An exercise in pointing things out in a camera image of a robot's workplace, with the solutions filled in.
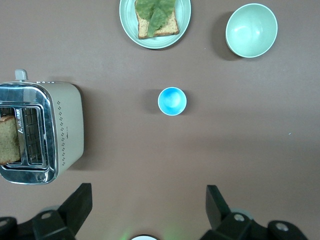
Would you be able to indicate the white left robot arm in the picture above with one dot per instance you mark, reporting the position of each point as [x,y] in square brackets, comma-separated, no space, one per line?
[143,237]

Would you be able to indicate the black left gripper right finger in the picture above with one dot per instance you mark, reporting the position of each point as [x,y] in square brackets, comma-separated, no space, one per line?
[218,210]

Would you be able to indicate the brown table cover mat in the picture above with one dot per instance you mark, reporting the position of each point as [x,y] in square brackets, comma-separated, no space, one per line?
[225,150]

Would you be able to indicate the pale green plate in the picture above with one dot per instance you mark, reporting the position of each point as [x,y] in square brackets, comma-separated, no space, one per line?
[184,20]

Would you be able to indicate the brown bread slice in toaster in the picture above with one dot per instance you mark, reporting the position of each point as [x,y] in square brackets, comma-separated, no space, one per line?
[8,140]

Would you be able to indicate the green lettuce leaf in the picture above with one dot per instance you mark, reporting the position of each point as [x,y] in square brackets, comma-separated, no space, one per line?
[155,15]

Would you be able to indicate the pale green bowl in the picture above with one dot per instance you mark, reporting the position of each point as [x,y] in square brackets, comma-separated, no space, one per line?
[251,30]

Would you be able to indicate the bread slice under lettuce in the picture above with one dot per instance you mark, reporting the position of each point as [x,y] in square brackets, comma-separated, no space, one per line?
[170,28]

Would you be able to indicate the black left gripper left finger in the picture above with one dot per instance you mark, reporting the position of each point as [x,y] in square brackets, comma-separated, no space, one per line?
[75,207]

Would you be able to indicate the beige and chrome toaster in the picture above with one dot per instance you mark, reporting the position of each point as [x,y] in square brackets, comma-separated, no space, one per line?
[67,120]

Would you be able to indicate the blue plastic cup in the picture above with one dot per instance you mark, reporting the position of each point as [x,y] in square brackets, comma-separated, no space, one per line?
[172,101]

